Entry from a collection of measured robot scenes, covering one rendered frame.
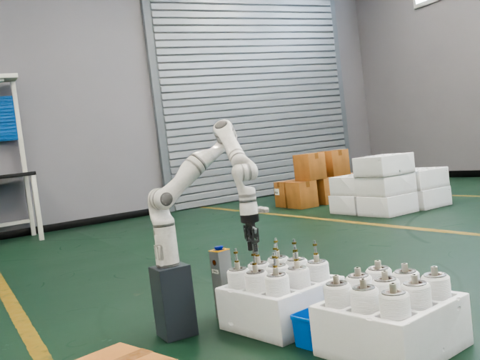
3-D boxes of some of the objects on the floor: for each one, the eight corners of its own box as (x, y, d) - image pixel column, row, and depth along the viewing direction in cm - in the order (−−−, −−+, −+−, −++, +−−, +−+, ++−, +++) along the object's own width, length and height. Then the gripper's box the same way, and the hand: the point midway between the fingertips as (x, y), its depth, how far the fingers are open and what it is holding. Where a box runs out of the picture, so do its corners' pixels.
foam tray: (408, 384, 166) (402, 326, 165) (313, 356, 196) (307, 306, 195) (474, 344, 190) (469, 292, 189) (380, 323, 220) (376, 279, 219)
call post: (226, 321, 247) (217, 252, 245) (216, 318, 253) (208, 251, 251) (238, 316, 252) (230, 249, 250) (228, 314, 257) (220, 248, 255)
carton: (296, 203, 679) (293, 178, 677) (307, 203, 658) (304, 178, 656) (275, 207, 666) (272, 182, 664) (286, 208, 644) (283, 182, 643)
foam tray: (283, 347, 207) (277, 300, 206) (218, 328, 237) (214, 288, 236) (348, 318, 232) (344, 276, 231) (283, 304, 262) (279, 267, 261)
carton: (319, 206, 623) (316, 179, 621) (301, 209, 612) (298, 182, 611) (304, 205, 650) (301, 179, 648) (287, 208, 639) (284, 182, 637)
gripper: (235, 212, 230) (239, 250, 231) (245, 215, 216) (249, 256, 217) (252, 209, 232) (256, 247, 233) (263, 212, 218) (267, 253, 219)
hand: (252, 248), depth 225 cm, fingers open, 6 cm apart
